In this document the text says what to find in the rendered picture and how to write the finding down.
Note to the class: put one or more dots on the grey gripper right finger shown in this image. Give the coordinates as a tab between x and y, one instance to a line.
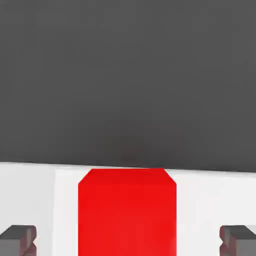
241	242

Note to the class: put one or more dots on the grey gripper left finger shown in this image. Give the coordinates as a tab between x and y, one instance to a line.
14	241

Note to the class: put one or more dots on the small red cube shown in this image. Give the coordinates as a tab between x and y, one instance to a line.
127	214

